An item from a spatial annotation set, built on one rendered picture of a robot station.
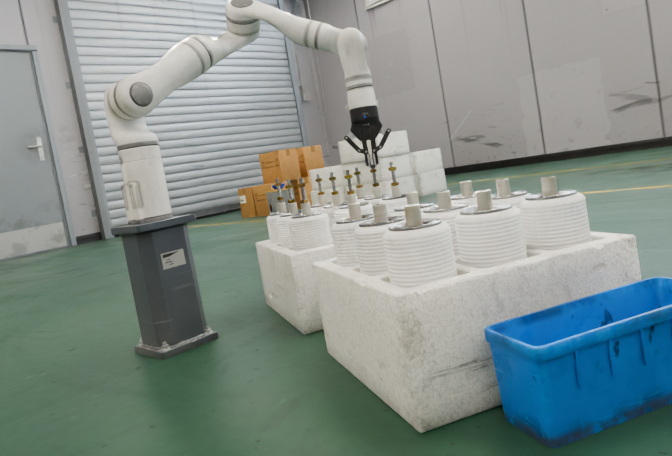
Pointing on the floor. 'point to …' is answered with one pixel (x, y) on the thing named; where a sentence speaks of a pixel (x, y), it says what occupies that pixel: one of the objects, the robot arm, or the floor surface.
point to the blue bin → (586, 362)
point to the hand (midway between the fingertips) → (371, 160)
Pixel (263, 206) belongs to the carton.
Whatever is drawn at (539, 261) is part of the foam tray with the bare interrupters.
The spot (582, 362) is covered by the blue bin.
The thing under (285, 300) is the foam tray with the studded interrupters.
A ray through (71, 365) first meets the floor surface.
